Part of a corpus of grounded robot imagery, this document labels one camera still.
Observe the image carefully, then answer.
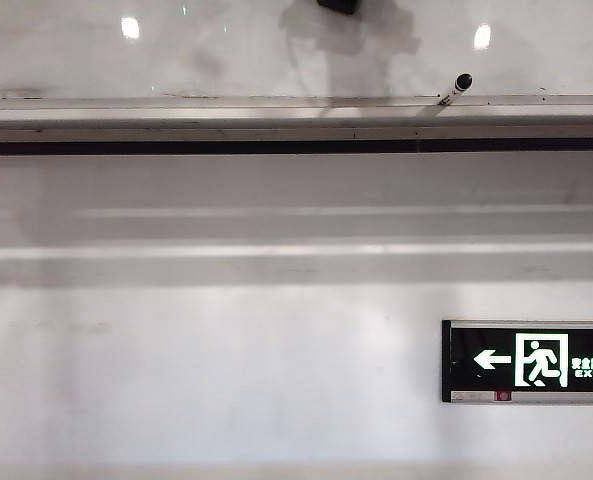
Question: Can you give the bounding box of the black magnetic whiteboard eraser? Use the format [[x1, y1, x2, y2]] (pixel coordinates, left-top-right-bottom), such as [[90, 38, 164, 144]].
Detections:
[[316, 0, 363, 17]]

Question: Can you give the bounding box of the aluminium whiteboard marker tray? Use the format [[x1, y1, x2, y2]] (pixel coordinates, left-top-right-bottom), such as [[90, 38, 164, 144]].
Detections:
[[0, 93, 593, 145]]

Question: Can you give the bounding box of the white glossy whiteboard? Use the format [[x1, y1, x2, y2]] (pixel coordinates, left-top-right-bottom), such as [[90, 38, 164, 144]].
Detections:
[[0, 0, 593, 100]]

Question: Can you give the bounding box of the white marker with black cap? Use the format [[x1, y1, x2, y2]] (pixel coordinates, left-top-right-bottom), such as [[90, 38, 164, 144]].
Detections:
[[437, 72, 474, 108]]

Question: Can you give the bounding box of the green illuminated exit sign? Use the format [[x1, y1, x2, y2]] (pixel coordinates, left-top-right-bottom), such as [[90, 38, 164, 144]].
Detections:
[[441, 319, 593, 405]]

